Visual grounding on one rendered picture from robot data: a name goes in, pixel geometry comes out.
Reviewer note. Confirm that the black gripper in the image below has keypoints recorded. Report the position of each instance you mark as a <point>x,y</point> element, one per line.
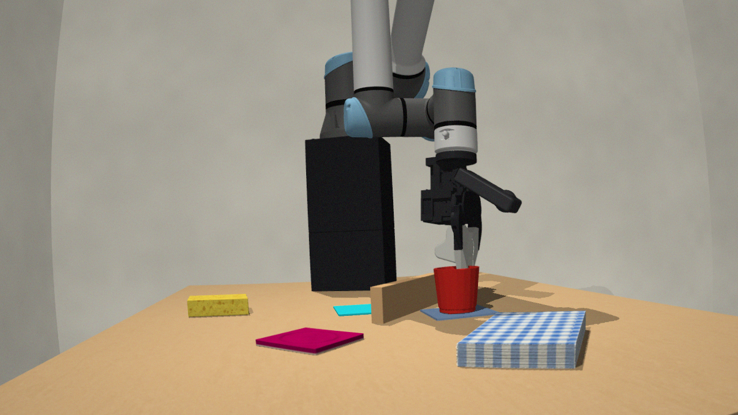
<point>457,205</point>

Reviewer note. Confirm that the blue and white checkered towel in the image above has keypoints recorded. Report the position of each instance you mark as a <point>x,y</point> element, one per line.
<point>525,340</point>

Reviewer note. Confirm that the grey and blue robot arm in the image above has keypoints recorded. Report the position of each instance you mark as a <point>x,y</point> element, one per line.
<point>365,97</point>

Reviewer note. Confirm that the dark red cup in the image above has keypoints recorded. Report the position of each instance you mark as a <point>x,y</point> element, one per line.
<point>456,289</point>

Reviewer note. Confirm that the yellow sponge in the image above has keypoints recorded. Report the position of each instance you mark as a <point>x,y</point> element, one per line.
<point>217,305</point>

